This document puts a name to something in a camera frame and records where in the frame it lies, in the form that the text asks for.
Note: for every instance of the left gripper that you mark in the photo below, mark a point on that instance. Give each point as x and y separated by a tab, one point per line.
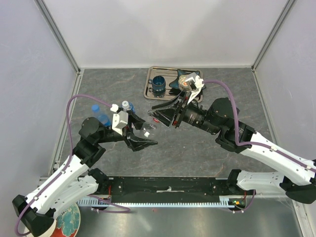
134	142

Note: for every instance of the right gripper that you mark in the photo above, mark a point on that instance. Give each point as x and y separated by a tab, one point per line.
166	115

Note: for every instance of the clear unlabelled plastic bottle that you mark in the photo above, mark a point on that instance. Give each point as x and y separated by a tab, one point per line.
148	130

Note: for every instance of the labelled clear water bottle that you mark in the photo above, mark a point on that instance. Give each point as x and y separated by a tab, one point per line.
130	110

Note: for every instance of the white bottle cap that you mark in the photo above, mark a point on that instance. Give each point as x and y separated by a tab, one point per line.
125	104

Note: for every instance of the blue tinted plastic bottle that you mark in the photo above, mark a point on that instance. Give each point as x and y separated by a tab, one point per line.
103	118

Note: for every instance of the blue bottle cap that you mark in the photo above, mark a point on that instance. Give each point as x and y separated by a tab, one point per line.
95	108

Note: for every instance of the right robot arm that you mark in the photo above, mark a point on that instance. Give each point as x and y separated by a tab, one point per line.
293	176

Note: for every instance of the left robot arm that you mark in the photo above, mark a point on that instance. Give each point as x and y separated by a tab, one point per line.
39	209

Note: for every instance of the metal tray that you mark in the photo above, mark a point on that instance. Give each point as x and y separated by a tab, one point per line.
171	78

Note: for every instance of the blue star-shaped plate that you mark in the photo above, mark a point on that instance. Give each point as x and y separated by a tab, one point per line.
177	82

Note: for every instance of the blue ceramic cup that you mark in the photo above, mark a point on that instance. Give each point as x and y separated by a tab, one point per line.
158	84

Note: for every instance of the patterned small bowl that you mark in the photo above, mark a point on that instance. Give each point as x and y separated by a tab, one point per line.
183	82

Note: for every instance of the red floral plate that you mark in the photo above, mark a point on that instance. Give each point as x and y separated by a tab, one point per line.
68	222

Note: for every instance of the white bowl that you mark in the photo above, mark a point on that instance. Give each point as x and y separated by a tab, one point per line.
49	231

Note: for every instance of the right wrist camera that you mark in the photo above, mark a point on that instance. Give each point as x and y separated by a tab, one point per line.
195	85

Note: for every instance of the white cable duct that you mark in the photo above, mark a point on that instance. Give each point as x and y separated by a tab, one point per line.
223	202

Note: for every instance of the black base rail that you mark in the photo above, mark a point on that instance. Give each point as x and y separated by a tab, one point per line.
167	189

